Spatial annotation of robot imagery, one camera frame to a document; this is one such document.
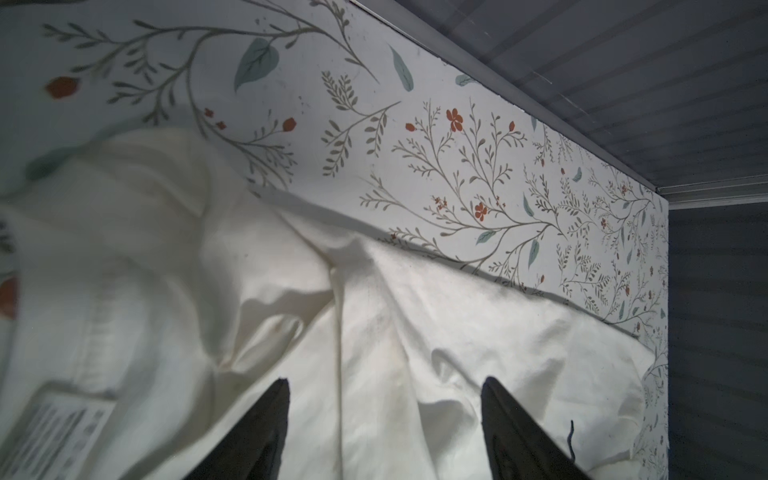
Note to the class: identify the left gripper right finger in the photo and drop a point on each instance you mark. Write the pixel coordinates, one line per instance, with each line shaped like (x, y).
(517, 447)

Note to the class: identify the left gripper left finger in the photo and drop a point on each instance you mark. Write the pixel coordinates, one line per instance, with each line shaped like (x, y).
(252, 449)

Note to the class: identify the white printed t shirt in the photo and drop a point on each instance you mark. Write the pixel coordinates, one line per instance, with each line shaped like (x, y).
(154, 300)

